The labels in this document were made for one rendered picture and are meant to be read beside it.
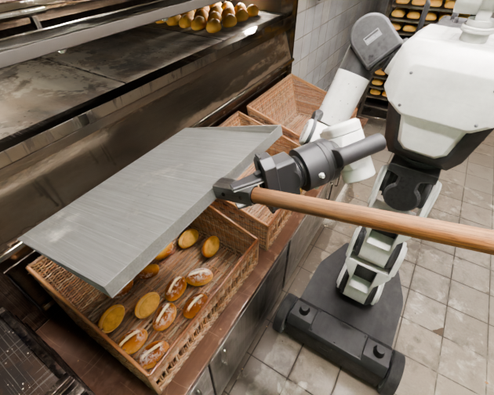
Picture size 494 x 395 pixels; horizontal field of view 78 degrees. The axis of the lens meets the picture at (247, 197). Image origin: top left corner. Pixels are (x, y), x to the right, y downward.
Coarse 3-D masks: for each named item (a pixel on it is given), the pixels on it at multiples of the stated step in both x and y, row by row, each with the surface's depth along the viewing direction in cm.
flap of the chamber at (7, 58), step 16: (192, 0) 90; (208, 0) 95; (224, 0) 101; (144, 16) 78; (160, 16) 82; (80, 32) 66; (96, 32) 69; (112, 32) 72; (16, 48) 57; (32, 48) 59; (48, 48) 62; (64, 48) 64; (0, 64) 56
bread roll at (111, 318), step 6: (114, 306) 101; (120, 306) 102; (108, 312) 99; (114, 312) 100; (120, 312) 101; (102, 318) 98; (108, 318) 98; (114, 318) 100; (120, 318) 101; (102, 324) 97; (108, 324) 98; (114, 324) 99; (102, 330) 97; (108, 330) 98
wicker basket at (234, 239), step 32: (192, 224) 132; (224, 224) 117; (192, 256) 123; (224, 256) 123; (256, 256) 118; (64, 288) 98; (160, 288) 113; (192, 288) 112; (224, 288) 101; (96, 320) 104; (128, 320) 104; (192, 320) 89; (160, 384) 86
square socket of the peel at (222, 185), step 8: (216, 184) 59; (224, 184) 59; (216, 192) 60; (224, 192) 59; (232, 192) 57; (240, 192) 56; (248, 192) 55; (232, 200) 59; (240, 200) 57; (248, 200) 56
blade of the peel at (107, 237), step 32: (192, 128) 97; (224, 128) 89; (256, 128) 82; (160, 160) 82; (192, 160) 78; (224, 160) 74; (96, 192) 75; (128, 192) 72; (160, 192) 68; (192, 192) 65; (64, 224) 66; (96, 224) 63; (128, 224) 61; (160, 224) 58; (64, 256) 57; (96, 256) 54; (128, 256) 52; (96, 288) 48
